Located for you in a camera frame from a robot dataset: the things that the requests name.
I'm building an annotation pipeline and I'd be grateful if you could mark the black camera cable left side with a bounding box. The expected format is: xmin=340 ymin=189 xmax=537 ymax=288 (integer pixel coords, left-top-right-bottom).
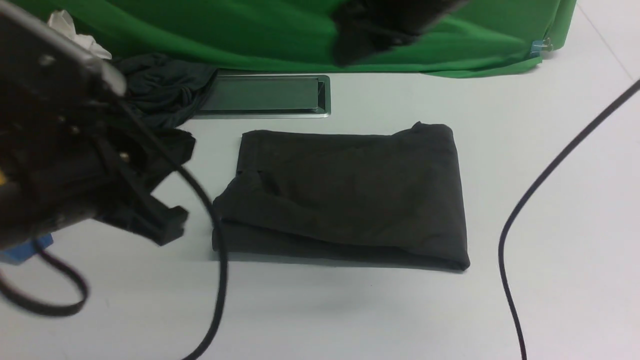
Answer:
xmin=0 ymin=97 xmax=230 ymax=360

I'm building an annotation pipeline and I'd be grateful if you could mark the green backdrop cloth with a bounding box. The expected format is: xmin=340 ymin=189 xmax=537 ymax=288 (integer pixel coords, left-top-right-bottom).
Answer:
xmin=14 ymin=0 xmax=576 ymax=79

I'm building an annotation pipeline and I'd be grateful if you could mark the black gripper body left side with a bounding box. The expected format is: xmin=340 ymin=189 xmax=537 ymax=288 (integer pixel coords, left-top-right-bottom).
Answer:
xmin=1 ymin=115 xmax=174 ymax=236

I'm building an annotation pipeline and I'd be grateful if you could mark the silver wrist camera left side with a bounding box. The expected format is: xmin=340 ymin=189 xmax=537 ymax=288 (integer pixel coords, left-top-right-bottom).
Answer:
xmin=0 ymin=0 xmax=127 ymax=133

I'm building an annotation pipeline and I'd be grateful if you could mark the black camera cable right side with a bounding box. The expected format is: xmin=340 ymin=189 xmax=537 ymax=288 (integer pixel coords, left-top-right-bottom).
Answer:
xmin=497 ymin=79 xmax=640 ymax=360

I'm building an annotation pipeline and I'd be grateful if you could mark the dark teal crumpled shirt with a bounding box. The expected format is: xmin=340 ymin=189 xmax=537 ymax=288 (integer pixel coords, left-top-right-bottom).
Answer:
xmin=110 ymin=53 xmax=218 ymax=129

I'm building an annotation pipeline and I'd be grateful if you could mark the dark gray long-sleeve shirt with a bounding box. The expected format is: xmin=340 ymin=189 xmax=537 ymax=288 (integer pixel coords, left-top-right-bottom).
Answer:
xmin=213 ymin=121 xmax=471 ymax=272

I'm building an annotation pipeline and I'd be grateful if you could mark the left-side left gripper black finger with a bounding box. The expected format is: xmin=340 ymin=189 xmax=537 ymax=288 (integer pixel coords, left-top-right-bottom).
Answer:
xmin=95 ymin=165 xmax=189 ymax=246

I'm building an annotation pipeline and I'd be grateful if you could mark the metal table cable hatch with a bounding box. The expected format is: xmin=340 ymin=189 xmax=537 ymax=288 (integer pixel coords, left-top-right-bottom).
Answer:
xmin=194 ymin=74 xmax=332 ymax=119

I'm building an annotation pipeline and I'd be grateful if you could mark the blue crumpled shirt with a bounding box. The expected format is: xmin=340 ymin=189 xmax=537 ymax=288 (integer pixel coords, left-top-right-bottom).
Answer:
xmin=0 ymin=234 xmax=54 ymax=265

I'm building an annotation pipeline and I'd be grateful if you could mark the blue binder clip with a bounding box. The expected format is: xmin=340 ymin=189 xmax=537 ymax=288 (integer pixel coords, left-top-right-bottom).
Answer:
xmin=529 ymin=38 xmax=554 ymax=59

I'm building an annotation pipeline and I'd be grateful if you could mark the black camera cable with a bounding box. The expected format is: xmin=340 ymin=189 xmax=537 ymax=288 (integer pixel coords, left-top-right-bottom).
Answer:
xmin=497 ymin=79 xmax=640 ymax=360
xmin=0 ymin=97 xmax=230 ymax=360

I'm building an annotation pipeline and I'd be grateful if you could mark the white crumpled shirt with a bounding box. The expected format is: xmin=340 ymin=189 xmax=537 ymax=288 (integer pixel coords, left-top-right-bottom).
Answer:
xmin=46 ymin=10 xmax=113 ymax=60

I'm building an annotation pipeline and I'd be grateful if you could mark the black robot arm right side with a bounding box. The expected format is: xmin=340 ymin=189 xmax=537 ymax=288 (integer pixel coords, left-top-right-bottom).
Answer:
xmin=330 ymin=0 xmax=468 ymax=68

